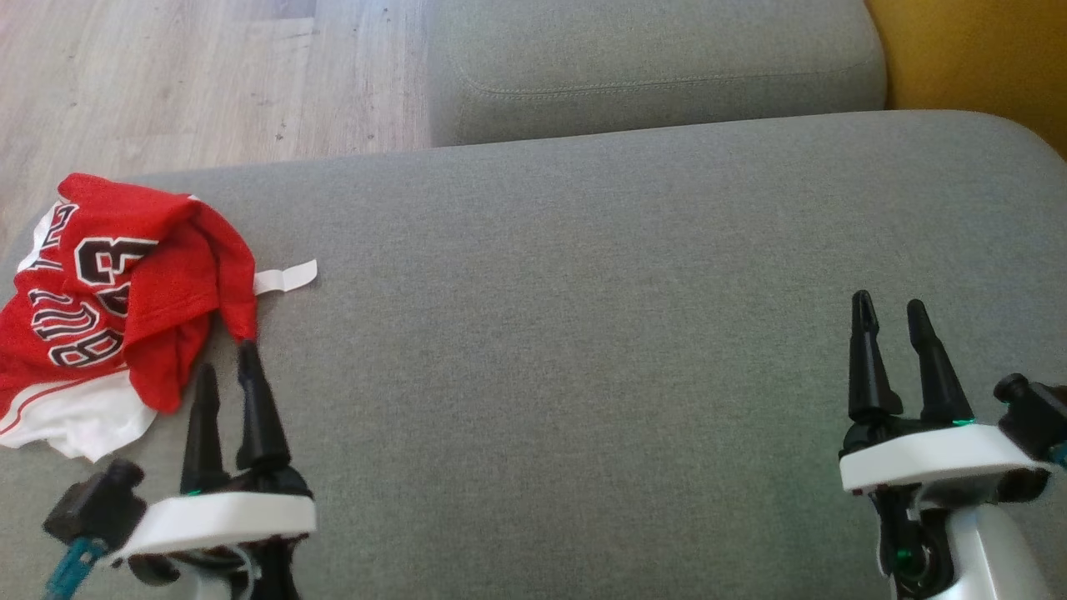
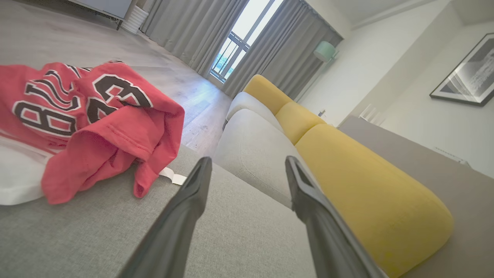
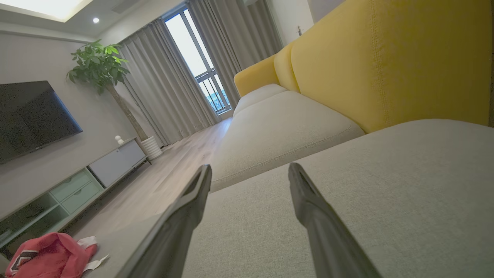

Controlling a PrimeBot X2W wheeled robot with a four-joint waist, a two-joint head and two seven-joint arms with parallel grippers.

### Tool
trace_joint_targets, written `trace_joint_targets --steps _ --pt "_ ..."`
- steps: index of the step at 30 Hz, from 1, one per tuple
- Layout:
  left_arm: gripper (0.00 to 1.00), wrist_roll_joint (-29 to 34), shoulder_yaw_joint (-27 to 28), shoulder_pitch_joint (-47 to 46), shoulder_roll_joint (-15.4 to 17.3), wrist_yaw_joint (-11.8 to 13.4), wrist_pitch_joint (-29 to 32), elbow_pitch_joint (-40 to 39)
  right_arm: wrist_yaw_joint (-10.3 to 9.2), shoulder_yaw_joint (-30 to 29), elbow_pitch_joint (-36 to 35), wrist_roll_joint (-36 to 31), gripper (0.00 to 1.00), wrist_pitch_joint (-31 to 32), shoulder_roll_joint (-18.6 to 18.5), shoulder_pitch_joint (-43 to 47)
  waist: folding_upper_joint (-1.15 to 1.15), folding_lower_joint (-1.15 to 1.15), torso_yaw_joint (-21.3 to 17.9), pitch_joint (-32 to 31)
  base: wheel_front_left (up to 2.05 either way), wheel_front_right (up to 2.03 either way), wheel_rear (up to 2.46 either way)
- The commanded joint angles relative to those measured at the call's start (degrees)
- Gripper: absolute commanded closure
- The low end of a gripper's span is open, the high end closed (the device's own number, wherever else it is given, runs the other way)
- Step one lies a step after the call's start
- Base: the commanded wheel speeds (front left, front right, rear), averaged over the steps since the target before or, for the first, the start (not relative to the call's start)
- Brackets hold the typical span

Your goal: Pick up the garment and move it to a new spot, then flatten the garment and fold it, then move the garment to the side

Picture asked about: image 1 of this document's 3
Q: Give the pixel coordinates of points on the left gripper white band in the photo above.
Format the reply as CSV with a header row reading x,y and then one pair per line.
x,y
225,517

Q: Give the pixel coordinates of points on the red and white basketball jersey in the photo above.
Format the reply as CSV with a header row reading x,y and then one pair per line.
x,y
167,250

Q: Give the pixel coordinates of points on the large grey sofa seat cushion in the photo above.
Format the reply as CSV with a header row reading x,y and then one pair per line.
x,y
542,375

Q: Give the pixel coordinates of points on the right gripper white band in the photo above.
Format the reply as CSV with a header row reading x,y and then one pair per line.
x,y
934,458

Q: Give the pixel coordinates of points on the yellow sofa back cushion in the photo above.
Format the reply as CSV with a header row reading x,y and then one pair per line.
x,y
975,58

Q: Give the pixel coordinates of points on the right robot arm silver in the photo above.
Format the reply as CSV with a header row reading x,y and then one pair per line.
x,y
996,558

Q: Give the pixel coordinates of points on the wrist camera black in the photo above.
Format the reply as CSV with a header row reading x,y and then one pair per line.
x,y
96,504
1034,417

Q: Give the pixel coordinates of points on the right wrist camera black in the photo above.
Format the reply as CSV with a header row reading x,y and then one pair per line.
x,y
1034,417

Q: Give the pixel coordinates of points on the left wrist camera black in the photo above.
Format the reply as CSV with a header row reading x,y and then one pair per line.
x,y
96,504

